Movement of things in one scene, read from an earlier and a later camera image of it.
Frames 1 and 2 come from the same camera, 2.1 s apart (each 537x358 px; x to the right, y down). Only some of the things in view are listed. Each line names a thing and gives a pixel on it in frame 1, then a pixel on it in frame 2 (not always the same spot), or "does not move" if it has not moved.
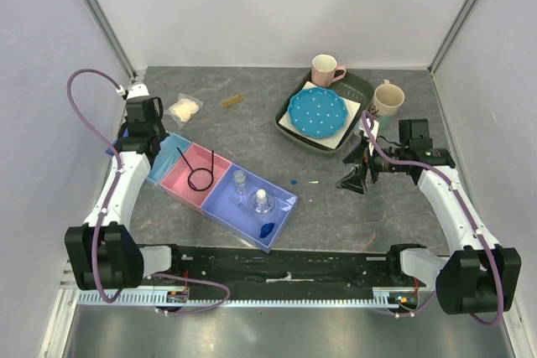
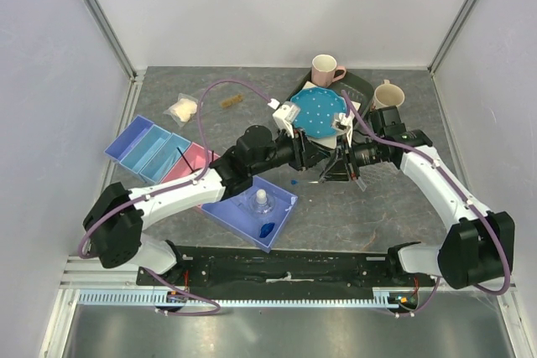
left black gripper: [163, 132] to [305, 153]
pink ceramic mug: [323, 67] does not move
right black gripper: [355, 180] to [336, 172]
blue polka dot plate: [318, 112] does not move
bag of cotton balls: [185, 109] does not move
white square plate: [341, 138] does not move
